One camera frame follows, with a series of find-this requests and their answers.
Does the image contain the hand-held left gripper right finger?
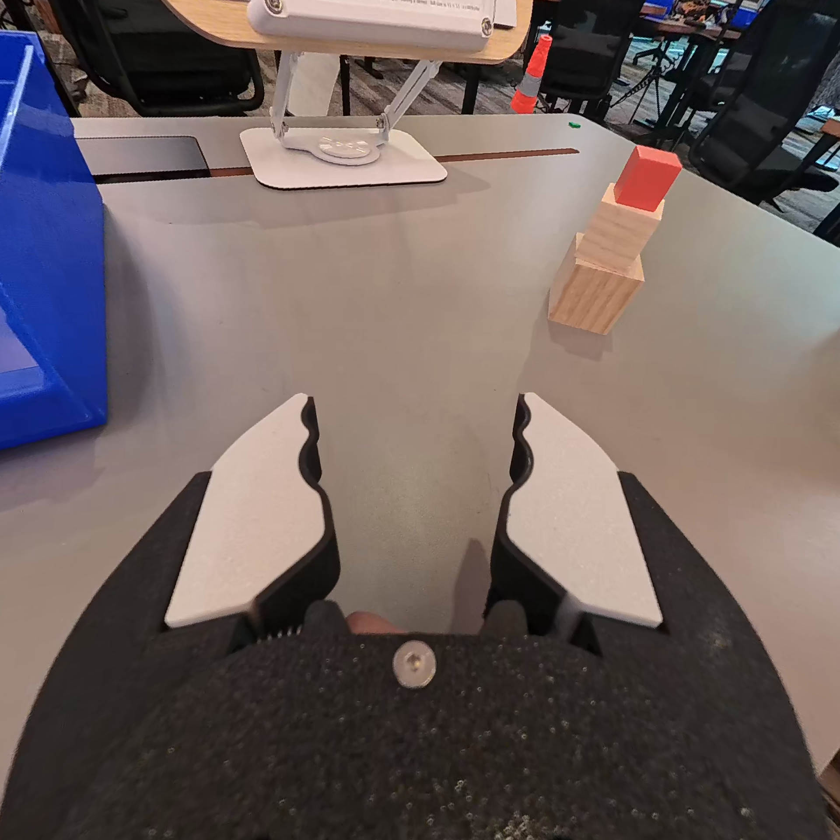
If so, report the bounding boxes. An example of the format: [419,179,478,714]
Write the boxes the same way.
[489,392,664,634]

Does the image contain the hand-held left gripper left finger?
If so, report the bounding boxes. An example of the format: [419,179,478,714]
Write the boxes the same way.
[164,392,342,631]

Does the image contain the large wooden cube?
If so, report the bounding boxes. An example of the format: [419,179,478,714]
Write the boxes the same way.
[548,234,645,336]

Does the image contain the medium wooden cube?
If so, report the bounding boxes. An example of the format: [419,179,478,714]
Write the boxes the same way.
[578,184,664,274]

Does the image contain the blue plastic bin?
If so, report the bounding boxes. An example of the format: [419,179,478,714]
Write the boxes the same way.
[0,32,109,451]

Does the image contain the red wooden cube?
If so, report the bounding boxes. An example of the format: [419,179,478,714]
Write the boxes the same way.
[613,146,683,212]

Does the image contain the white folding stand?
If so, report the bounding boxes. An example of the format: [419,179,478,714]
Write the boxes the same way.
[239,0,493,191]

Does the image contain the orange striped traffic cone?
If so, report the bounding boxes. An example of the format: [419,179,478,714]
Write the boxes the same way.
[511,33,553,115]

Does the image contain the black office chair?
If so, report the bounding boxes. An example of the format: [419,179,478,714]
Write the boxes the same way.
[53,0,266,116]
[532,0,644,126]
[689,0,840,204]

